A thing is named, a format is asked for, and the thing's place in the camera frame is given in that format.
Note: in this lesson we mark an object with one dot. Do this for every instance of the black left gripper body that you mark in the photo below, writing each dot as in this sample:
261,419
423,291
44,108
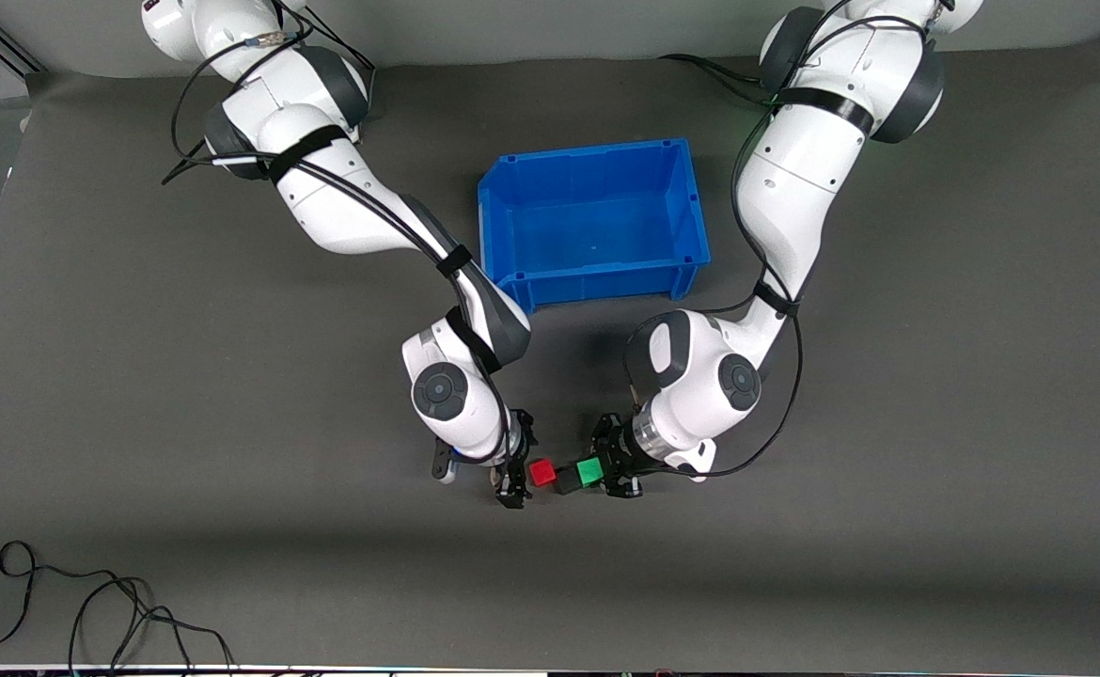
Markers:
618,450

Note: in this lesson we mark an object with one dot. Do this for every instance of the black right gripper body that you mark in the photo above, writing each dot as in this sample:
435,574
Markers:
516,459

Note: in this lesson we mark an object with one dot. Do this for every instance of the small red cube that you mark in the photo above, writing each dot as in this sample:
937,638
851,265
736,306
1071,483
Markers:
542,472

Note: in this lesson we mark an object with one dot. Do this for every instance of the small green cube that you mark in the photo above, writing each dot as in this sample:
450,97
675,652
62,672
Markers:
589,471

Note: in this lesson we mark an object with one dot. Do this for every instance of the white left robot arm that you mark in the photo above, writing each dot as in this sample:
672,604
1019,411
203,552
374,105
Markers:
794,188

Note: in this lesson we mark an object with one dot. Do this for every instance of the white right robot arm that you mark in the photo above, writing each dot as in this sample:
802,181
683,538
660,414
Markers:
343,207

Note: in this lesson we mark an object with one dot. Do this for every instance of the small black cube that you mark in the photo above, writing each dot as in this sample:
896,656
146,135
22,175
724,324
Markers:
567,485

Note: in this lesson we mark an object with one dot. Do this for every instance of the dark grey table mat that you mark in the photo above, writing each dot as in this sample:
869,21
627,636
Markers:
550,583

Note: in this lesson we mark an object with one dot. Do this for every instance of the blue plastic storage bin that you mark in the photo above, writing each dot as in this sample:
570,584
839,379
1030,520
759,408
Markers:
597,235

